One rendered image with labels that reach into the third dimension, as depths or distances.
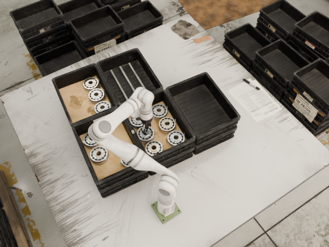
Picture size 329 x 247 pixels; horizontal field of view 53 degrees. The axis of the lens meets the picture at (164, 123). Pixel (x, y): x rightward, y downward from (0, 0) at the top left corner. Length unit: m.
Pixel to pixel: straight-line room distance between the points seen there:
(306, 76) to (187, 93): 1.12
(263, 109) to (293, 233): 0.99
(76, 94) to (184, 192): 0.93
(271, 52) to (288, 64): 0.19
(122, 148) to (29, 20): 2.14
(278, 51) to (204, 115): 1.33
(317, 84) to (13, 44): 3.05
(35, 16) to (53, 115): 1.36
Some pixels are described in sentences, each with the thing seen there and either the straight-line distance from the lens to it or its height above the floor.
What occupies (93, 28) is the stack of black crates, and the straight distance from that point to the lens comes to 3.16.
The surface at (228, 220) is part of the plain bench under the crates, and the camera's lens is 1.92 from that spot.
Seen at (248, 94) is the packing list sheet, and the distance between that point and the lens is 2.36.
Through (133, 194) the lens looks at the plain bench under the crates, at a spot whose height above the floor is 0.70.
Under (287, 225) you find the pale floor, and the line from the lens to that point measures 2.76.
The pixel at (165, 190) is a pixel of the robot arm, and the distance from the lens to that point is 1.59.
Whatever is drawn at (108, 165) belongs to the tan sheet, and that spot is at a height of 0.83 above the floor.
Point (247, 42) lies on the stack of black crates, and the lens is 3.35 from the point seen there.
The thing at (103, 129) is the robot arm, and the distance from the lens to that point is 1.48.
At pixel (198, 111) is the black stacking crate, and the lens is 2.07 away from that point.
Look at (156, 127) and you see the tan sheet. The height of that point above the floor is 0.83.
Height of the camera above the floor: 2.52
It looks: 57 degrees down
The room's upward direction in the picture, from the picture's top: 1 degrees counter-clockwise
